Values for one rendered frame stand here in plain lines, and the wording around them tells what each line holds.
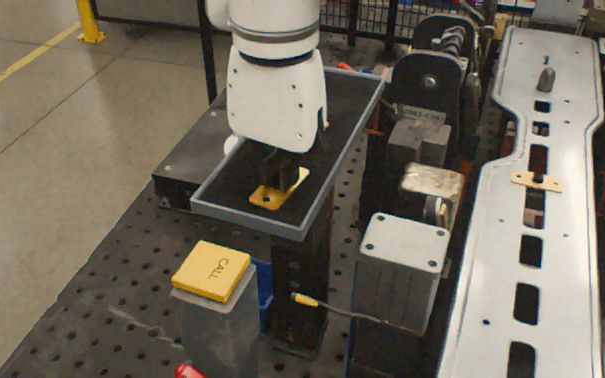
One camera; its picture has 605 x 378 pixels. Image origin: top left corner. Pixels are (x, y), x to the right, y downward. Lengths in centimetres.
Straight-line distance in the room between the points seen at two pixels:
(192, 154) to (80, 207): 128
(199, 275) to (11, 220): 209
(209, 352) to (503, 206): 53
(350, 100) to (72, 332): 69
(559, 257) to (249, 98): 52
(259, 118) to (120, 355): 64
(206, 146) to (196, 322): 82
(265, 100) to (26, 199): 221
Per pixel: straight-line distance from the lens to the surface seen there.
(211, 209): 62
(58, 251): 237
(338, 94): 83
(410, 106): 95
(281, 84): 53
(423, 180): 81
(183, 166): 129
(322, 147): 57
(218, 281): 55
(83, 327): 115
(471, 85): 105
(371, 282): 68
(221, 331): 58
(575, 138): 114
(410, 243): 66
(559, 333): 77
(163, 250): 124
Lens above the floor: 157
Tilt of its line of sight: 40 degrees down
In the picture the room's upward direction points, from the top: straight up
